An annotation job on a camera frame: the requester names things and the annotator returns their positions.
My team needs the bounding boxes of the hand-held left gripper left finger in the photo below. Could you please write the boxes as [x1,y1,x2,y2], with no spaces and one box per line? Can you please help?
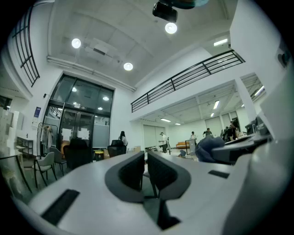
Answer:
[28,151,159,235]

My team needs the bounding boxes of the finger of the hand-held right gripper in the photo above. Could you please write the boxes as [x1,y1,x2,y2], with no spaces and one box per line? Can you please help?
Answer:
[210,134,274,165]

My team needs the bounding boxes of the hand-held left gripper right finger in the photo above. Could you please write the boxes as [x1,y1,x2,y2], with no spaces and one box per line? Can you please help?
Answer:
[147,151,241,235]

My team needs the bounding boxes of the dark blue cloth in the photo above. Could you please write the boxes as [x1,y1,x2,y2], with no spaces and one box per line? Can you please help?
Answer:
[194,136,226,162]

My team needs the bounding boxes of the beige chair with black legs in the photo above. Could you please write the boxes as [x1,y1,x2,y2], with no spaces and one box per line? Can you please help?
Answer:
[34,151,58,189]
[49,146,68,176]

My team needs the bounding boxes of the white standing kiosk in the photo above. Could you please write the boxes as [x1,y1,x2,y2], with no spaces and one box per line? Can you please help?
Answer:
[188,139,197,156]

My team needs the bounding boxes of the black coat rack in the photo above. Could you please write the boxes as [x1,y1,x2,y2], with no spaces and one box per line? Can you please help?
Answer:
[36,122,58,157]

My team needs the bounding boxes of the hanging beige garments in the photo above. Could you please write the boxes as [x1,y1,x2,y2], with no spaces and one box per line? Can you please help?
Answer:
[41,125,54,149]

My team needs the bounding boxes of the wide white roller blind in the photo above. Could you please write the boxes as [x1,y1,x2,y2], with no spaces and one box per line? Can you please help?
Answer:
[142,125,165,149]

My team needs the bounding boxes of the white console table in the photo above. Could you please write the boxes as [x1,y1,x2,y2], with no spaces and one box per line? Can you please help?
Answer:
[15,136,34,159]

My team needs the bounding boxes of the black framed glass entrance door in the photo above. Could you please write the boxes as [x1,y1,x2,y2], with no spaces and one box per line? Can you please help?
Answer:
[43,73,115,151]

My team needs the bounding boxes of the long black balcony railing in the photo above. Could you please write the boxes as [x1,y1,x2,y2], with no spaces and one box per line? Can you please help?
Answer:
[130,49,246,113]

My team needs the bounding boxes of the stack of white boxes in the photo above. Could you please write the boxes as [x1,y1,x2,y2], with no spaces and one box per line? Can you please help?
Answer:
[0,107,25,157]

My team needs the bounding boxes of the white ceiling pipes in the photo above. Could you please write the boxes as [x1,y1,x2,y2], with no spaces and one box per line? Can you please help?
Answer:
[46,56,137,92]

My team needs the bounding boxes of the ceiling air vent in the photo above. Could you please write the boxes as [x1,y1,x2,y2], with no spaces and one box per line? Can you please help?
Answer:
[84,38,116,57]

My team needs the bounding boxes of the short black balcony railing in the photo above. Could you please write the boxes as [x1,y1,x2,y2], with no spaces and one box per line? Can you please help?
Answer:
[11,6,41,88]

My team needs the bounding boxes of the black head-worn camera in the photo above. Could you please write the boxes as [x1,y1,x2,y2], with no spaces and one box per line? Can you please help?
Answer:
[152,1,179,23]

